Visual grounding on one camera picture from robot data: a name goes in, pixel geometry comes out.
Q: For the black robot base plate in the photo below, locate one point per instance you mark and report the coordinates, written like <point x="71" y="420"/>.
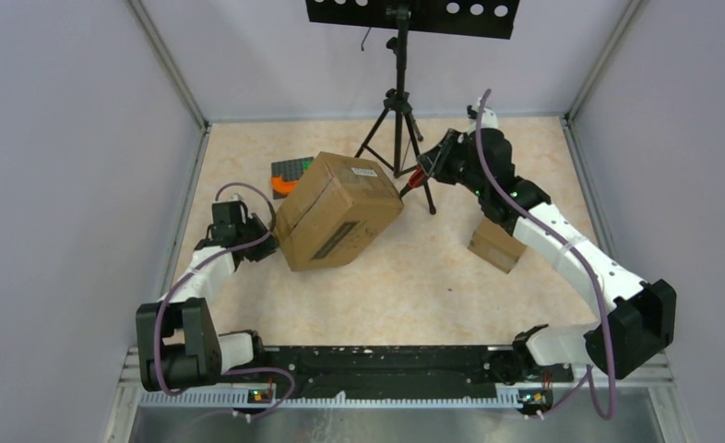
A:
<point x="394" y="373"/>

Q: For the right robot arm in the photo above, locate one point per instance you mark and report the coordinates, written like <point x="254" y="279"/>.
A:
<point x="635" y="318"/>

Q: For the grey cable duct rail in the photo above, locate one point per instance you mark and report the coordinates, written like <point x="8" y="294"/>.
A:
<point x="238" y="398"/>

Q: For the small cardboard box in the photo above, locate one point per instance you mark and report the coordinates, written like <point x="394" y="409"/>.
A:
<point x="494" y="245"/>

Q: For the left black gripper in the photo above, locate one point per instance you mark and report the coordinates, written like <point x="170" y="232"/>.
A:
<point x="266" y="247"/>

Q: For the orange curved toy piece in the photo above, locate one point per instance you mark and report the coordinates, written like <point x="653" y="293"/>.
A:
<point x="282" y="186"/>

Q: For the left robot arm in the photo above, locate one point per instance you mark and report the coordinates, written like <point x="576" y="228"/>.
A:
<point x="178" y="345"/>

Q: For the large cardboard box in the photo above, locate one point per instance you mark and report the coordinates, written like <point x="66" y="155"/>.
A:
<point x="339" y="206"/>

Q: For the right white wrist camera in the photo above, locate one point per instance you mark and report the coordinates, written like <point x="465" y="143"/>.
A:
<point x="484" y="117"/>

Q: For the grey toy brick baseplate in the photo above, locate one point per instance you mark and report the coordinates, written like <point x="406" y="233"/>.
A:
<point x="290" y="168"/>

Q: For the black tripod stand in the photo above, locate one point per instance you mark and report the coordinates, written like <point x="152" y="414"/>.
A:
<point x="397" y="100"/>

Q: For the red black utility knife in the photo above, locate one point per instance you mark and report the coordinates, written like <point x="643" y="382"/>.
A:
<point x="417" y="179"/>

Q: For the black perforated plate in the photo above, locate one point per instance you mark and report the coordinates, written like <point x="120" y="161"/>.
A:
<point x="487" y="19"/>

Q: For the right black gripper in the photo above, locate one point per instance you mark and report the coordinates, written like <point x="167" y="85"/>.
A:
<point x="434" y="162"/>

